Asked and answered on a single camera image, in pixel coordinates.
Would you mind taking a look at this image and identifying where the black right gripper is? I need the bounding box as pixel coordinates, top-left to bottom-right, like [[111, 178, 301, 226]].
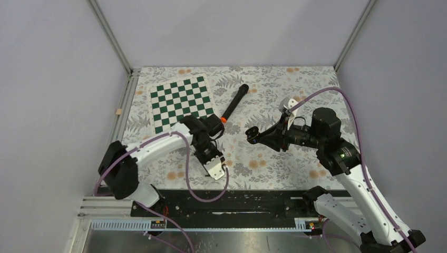
[[258, 112, 325, 152]]

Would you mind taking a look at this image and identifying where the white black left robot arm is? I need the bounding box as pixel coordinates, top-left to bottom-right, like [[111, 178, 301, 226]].
[[94, 114, 228, 217]]

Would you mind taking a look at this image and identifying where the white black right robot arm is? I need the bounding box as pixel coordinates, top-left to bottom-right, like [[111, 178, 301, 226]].
[[246, 108, 426, 252]]

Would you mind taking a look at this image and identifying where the black marker orange cap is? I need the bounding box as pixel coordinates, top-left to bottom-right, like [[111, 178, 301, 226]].
[[220, 84, 249, 123]]

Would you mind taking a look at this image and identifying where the green white checkered board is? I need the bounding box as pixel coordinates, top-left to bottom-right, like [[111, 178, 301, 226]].
[[148, 74, 215, 134]]

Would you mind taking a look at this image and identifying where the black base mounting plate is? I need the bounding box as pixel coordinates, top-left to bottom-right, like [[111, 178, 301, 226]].
[[95, 187, 352, 229]]

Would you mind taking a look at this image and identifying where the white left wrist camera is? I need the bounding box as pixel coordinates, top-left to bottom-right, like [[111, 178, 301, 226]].
[[204, 157, 227, 180]]

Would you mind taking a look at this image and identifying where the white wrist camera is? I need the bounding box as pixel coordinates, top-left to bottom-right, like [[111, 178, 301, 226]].
[[204, 157, 227, 180], [279, 98, 298, 130]]

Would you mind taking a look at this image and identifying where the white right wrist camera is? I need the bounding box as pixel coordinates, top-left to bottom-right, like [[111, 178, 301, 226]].
[[279, 98, 298, 130]]

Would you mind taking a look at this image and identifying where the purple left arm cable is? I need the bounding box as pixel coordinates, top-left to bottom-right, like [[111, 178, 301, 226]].
[[93, 131, 230, 203]]

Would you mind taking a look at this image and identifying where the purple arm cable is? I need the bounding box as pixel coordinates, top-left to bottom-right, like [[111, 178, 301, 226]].
[[289, 86, 418, 253], [93, 131, 230, 203]]

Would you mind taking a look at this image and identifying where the white slotted cable duct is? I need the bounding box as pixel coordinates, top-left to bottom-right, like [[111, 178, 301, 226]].
[[90, 217, 317, 232]]

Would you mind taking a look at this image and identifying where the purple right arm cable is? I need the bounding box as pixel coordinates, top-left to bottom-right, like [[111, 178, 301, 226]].
[[289, 86, 418, 253]]

